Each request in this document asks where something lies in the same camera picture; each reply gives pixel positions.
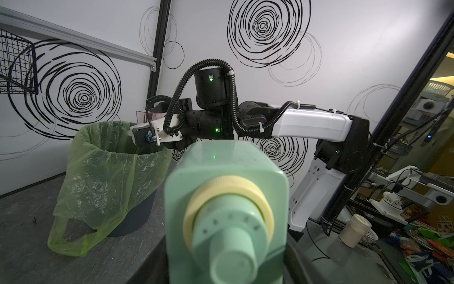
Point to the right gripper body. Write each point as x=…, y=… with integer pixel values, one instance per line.
x=160, y=105

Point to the green sharpener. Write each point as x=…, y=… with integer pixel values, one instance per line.
x=226, y=217

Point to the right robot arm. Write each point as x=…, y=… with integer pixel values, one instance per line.
x=205, y=105

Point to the bin with green bag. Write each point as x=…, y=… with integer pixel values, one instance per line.
x=107, y=176

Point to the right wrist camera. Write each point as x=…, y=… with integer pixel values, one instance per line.
x=152, y=133

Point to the black wire basket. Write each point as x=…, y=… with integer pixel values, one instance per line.
x=18, y=65

